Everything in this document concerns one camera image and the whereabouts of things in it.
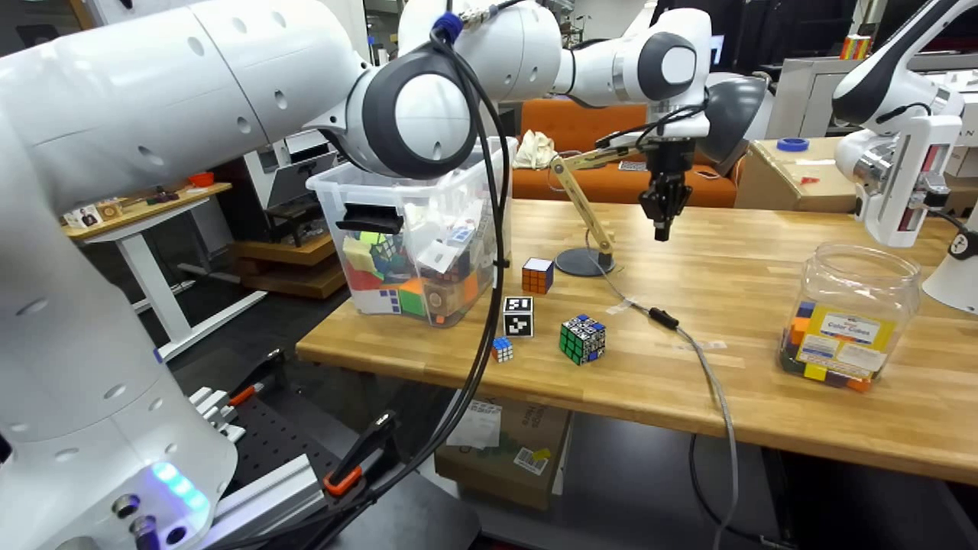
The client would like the orange cylinder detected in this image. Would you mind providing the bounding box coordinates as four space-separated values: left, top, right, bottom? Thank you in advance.
838 27 877 64

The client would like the white curved base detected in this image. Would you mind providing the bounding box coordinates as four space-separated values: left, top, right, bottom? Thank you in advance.
920 203 978 317

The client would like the braided lamp cable with switch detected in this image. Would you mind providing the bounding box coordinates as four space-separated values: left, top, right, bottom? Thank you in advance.
593 260 792 550

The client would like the wooden desk lamp gray shade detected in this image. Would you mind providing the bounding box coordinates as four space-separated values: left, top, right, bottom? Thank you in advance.
516 70 775 281

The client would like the aluminium extrusion bar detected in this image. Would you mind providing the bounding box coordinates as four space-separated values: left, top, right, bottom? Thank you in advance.
196 453 330 550

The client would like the black orange clamp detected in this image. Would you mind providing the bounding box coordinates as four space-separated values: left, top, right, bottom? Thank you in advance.
220 345 290 412
320 410 405 500

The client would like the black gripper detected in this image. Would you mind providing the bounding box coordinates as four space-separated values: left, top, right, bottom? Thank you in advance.
639 138 704 244

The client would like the white-legged wooden side desk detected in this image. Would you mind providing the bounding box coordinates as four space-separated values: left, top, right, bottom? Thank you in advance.
66 179 268 362

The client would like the orange sofa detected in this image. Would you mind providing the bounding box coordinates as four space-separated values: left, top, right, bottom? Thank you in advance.
508 95 746 212

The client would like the silver extrusion bracket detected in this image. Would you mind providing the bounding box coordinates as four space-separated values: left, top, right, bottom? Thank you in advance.
184 383 251 450

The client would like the clear jar of colored blocks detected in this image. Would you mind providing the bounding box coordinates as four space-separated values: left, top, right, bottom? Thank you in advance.
777 243 925 397

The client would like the white cube with dark tag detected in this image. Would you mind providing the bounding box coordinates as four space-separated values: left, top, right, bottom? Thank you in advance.
419 227 477 276

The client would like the tan wooden box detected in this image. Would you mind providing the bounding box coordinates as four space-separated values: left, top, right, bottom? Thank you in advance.
734 134 866 215

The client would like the black white equipment rack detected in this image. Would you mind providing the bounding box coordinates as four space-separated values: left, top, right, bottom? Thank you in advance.
241 131 347 244

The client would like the pale yellow green cube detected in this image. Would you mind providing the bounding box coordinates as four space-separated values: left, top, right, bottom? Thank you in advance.
340 229 392 276

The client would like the cardboard box with labels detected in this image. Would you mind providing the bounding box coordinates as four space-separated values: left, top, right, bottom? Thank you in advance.
434 391 574 514

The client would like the red orange cube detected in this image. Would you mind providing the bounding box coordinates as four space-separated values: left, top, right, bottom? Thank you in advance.
342 265 411 300

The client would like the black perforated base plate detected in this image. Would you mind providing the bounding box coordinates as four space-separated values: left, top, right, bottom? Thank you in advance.
226 391 483 550

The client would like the clear plastic storage bin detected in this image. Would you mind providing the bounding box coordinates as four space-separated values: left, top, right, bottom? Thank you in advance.
303 151 512 330

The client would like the black white tag cube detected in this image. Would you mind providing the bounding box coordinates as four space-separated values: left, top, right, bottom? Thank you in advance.
501 294 539 338

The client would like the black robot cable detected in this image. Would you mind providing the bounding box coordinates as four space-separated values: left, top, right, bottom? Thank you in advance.
240 0 515 550

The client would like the blue green stickered Rubik's cube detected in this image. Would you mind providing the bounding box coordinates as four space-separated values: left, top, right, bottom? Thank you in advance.
557 313 613 371

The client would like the orange blue Rubik's cube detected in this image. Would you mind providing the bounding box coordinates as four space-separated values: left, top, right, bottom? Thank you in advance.
519 257 557 300

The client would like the low wooden shelf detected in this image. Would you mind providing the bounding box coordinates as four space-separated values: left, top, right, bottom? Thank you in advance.
235 232 353 302

